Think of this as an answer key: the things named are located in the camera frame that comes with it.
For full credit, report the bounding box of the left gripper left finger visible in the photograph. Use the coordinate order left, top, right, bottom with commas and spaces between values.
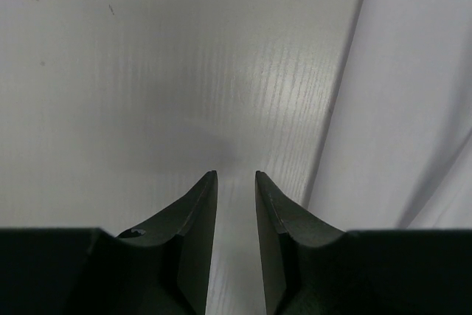
1, 171, 218, 314

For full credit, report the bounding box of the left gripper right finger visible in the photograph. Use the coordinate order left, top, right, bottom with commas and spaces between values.
255, 172, 471, 314

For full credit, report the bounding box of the white t shirt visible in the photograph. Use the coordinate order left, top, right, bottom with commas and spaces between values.
308, 0, 471, 229

